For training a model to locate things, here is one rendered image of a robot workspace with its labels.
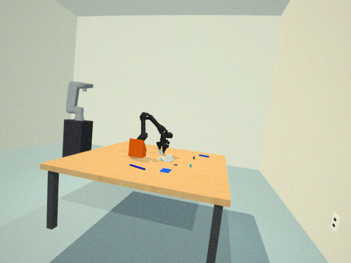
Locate blue flat rectangular plate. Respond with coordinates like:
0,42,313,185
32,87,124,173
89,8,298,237
160,168,171,173

